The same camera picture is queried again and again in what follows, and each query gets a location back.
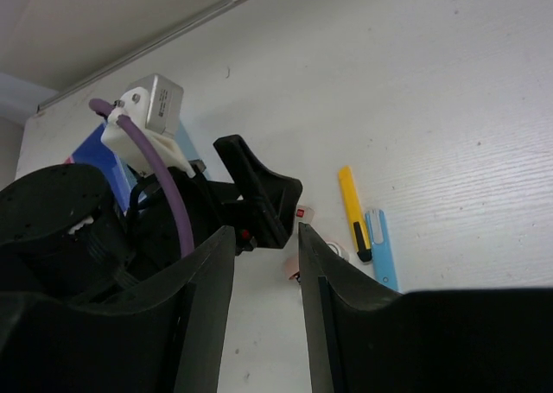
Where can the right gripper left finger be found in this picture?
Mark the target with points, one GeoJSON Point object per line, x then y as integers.
{"type": "Point", "coordinates": [166, 334]}

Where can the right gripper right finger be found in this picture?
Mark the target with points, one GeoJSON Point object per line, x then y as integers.
{"type": "Point", "coordinates": [365, 337]}

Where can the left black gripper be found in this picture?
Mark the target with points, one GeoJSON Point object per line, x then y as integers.
{"type": "Point", "coordinates": [258, 203]}

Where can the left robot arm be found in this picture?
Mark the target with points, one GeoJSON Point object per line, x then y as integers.
{"type": "Point", "coordinates": [63, 233]}

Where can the light blue cutter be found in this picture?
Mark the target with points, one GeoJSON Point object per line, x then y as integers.
{"type": "Point", "coordinates": [382, 258]}

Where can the yellow utility knife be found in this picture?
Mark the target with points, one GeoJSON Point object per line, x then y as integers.
{"type": "Point", "coordinates": [354, 215]}

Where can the light blue container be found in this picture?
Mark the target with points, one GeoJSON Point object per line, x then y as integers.
{"type": "Point", "coordinates": [187, 147]}

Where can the dark blue container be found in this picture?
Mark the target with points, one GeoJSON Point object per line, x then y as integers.
{"type": "Point", "coordinates": [93, 152]}

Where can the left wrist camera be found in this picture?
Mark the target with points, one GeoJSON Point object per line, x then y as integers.
{"type": "Point", "coordinates": [153, 104]}

